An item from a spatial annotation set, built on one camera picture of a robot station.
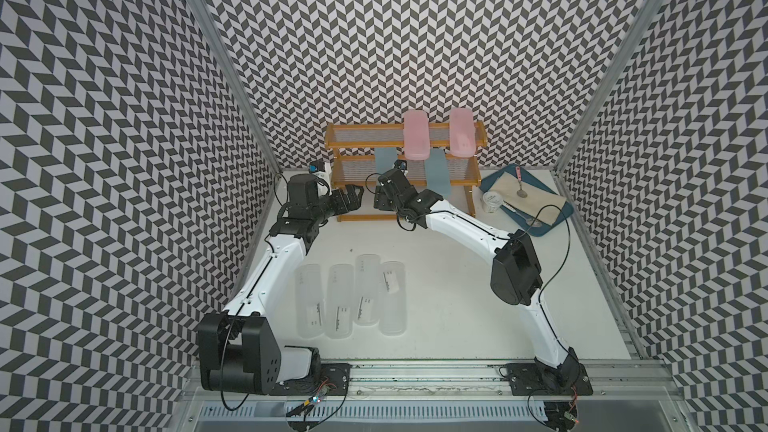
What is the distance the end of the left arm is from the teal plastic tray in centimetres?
57

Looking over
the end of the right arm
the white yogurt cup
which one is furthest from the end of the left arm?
the white yogurt cup

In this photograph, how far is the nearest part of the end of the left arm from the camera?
0.60 meters

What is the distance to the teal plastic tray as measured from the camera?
1.02m

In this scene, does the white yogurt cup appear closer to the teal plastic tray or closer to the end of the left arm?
the teal plastic tray

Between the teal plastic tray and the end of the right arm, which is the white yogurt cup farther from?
the end of the right arm
